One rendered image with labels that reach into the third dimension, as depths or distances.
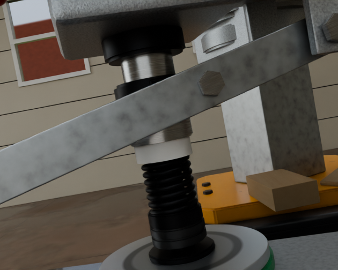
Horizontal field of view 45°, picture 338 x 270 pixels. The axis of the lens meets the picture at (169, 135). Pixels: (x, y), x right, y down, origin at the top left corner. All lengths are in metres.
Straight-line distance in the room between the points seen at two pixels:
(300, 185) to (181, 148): 0.47
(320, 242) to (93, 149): 0.32
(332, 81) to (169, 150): 6.47
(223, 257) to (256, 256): 0.04
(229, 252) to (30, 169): 0.24
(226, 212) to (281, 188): 0.17
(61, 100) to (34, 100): 0.45
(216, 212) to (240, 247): 0.49
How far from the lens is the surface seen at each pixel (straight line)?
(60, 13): 0.40
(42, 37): 6.93
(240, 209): 1.00
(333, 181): 1.06
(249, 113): 1.14
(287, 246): 0.58
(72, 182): 6.83
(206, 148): 6.52
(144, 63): 0.47
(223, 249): 0.51
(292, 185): 0.89
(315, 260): 0.53
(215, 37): 1.13
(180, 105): 0.44
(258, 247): 0.50
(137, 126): 0.44
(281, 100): 1.14
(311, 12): 0.50
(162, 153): 0.47
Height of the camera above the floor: 1.02
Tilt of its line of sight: 3 degrees down
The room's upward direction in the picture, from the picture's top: 11 degrees counter-clockwise
